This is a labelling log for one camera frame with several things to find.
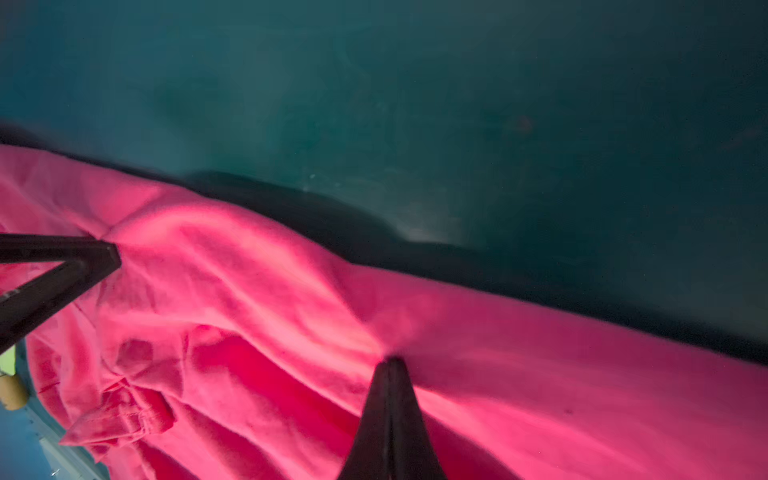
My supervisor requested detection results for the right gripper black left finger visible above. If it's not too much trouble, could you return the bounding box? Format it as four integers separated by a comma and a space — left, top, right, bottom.
1, 233, 122, 352

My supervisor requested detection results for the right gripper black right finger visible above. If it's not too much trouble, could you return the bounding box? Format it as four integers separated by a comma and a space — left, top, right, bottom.
338, 357, 446, 480

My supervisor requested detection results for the magenta pink t-shirt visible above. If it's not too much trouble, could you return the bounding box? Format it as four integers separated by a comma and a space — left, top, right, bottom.
1, 146, 767, 479

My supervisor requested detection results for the green toy spatula wooden handle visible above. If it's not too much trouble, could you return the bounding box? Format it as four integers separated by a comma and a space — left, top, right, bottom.
0, 346, 29, 411

